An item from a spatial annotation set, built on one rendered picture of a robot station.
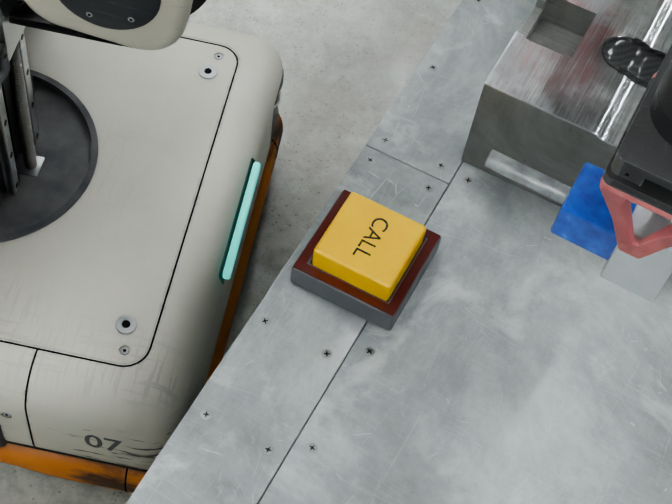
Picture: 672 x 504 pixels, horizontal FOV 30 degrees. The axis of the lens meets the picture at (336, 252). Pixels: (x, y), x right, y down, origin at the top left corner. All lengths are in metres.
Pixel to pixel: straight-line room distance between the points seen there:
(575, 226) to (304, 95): 1.30
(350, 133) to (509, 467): 1.22
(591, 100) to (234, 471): 0.36
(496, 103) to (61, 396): 0.71
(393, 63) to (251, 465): 1.37
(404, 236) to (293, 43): 1.27
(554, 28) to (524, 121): 0.11
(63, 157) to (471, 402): 0.88
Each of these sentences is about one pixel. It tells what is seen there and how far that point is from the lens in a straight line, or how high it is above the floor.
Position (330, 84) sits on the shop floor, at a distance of 2.07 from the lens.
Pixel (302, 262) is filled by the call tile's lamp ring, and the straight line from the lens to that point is 0.87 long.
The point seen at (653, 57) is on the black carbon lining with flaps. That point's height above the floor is 0.88.
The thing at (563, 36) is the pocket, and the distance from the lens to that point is 0.99.
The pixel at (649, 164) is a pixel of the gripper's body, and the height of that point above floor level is 1.04.
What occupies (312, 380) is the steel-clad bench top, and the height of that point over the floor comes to 0.80.
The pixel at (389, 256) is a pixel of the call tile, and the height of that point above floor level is 0.84.
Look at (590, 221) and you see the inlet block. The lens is 0.77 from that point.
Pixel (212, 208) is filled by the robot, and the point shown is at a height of 0.28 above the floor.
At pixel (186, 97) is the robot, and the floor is 0.28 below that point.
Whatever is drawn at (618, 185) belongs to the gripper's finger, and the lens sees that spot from 0.70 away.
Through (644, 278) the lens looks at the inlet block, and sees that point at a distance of 0.79.
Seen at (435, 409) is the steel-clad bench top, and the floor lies 0.80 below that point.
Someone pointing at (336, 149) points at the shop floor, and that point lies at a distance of 1.98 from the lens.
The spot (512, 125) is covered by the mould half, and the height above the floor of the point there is 0.86.
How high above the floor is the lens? 1.55
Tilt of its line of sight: 56 degrees down
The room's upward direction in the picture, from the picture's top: 10 degrees clockwise
